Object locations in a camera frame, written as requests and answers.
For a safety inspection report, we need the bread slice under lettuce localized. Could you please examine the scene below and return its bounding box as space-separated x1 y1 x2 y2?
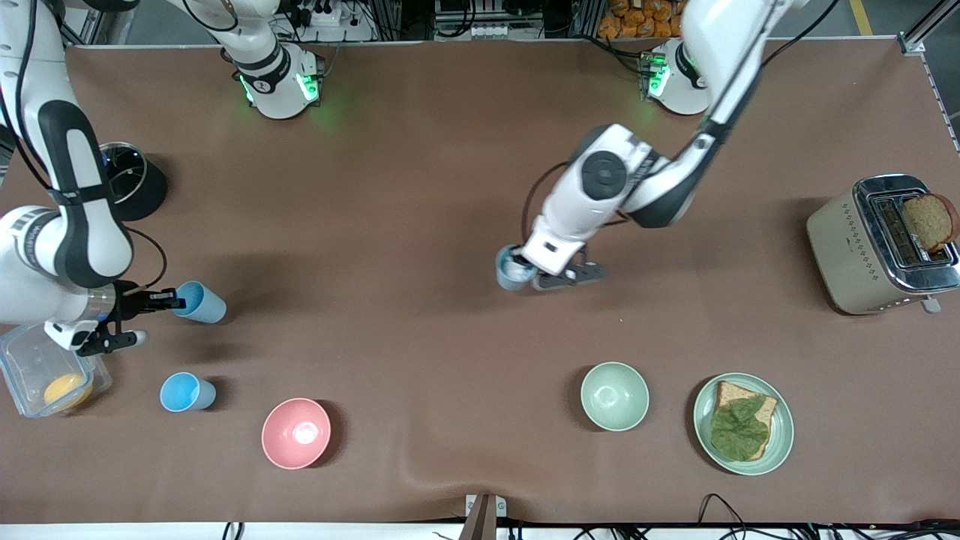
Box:
712 380 779 461

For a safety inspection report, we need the brown toast slice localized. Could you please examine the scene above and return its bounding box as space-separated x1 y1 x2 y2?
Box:
901 193 960 253

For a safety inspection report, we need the orange round fruit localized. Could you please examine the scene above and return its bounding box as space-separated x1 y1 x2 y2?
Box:
43 373 95 410

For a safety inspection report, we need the glass pot lid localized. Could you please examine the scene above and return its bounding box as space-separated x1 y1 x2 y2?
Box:
99 142 148 205

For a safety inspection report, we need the light green bowl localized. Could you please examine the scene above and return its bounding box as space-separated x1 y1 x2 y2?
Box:
580 361 650 432

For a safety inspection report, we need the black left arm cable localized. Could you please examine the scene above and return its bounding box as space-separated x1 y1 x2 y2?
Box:
523 0 841 252

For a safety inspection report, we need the pink bowl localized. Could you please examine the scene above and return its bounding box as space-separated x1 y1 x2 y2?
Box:
261 397 332 470

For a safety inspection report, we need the black cooking pot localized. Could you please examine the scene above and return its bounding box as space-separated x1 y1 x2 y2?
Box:
97 142 168 222

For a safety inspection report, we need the light green plate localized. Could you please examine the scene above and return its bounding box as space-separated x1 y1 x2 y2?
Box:
692 372 795 476

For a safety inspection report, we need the blue cup with white paper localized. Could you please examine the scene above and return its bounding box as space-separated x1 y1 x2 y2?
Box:
495 244 539 293

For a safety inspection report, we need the blue plastic cup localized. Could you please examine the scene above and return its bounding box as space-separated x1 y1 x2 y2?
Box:
174 280 227 325
160 372 217 413

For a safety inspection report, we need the beige chrome toaster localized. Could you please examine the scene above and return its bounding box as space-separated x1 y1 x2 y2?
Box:
806 174 960 316

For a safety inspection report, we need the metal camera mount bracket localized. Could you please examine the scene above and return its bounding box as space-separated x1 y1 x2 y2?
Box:
459 493 508 540

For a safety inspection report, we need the clear plastic food container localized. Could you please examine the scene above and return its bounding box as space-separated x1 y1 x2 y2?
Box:
0 322 113 419

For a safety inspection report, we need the black looped cable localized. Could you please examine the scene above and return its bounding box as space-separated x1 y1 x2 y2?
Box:
697 493 751 530

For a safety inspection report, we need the green lettuce leaf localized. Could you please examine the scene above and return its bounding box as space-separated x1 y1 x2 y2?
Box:
709 395 771 461

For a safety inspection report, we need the aluminium frame profile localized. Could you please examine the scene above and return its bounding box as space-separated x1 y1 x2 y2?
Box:
896 0 960 151

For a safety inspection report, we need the white power strip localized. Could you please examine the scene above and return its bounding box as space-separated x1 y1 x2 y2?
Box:
296 0 353 27

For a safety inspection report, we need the bag of bread buns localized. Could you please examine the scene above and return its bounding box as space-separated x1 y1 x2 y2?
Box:
598 0 695 40

